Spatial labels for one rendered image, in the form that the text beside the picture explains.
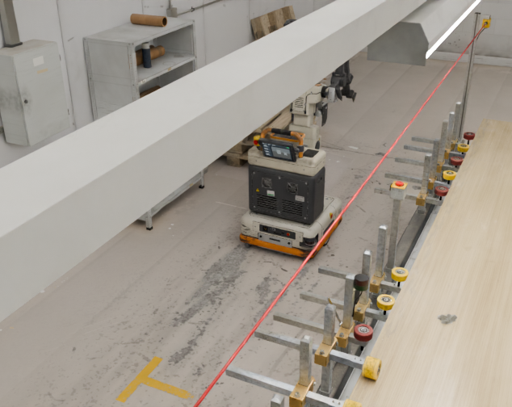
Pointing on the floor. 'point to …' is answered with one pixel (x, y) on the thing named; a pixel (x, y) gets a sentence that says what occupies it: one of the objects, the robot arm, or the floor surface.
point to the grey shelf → (106, 61)
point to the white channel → (153, 149)
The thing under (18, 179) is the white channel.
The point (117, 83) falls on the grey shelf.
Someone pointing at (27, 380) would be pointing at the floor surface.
